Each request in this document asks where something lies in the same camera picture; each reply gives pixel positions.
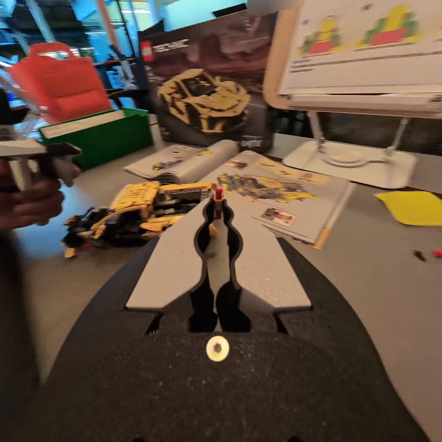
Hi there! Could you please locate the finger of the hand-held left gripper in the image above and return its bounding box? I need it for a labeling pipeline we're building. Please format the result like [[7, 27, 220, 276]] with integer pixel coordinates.
[[53, 156, 76, 188], [0, 140, 82, 161]]

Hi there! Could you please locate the open instruction booklet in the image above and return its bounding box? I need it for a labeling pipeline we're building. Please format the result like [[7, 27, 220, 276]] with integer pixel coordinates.
[[123, 139, 356, 250]]

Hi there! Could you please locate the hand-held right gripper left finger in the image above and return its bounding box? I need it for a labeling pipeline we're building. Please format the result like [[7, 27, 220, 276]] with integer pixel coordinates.
[[126, 198, 216, 333]]

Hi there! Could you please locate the green plastic bin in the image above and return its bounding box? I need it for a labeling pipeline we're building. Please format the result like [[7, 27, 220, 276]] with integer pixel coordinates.
[[38, 108, 154, 171]]

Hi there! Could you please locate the yellow paper note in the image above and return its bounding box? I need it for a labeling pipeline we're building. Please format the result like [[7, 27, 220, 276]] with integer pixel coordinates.
[[375, 191, 442, 227]]

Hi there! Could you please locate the person's left hand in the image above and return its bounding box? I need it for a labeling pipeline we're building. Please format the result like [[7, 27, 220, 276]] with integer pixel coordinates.
[[0, 165, 66, 231]]

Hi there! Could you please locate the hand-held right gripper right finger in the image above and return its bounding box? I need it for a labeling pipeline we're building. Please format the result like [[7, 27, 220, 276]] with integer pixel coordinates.
[[216, 201, 312, 333]]

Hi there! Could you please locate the toy car set box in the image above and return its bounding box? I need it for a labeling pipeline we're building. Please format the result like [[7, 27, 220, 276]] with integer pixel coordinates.
[[138, 10, 278, 154]]

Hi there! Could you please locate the orange container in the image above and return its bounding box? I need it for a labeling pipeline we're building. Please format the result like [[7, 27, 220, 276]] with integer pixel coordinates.
[[5, 42, 113, 123]]

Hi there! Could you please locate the black perforated chair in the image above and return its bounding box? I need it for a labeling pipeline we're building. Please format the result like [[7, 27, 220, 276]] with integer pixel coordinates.
[[0, 231, 38, 415]]

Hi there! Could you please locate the printed instruction sheet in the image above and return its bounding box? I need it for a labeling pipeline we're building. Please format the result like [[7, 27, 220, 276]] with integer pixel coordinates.
[[278, 0, 442, 97]]

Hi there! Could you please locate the yellow brick toy car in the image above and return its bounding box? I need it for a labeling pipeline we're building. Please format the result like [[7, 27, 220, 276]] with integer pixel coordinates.
[[61, 181, 221, 259]]

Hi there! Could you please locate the instruction sheet on stand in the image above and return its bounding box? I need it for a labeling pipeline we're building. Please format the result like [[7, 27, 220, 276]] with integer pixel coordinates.
[[262, 0, 442, 189]]

